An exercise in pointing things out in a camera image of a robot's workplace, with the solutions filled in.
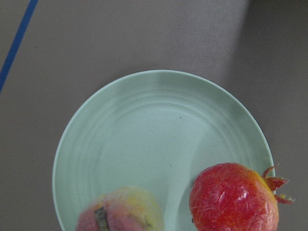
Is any yellow pink peach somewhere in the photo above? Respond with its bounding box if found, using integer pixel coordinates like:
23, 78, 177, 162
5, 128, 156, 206
76, 186, 165, 231

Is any light green plate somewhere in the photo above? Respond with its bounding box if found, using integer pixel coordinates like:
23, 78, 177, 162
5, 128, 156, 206
52, 70, 273, 231

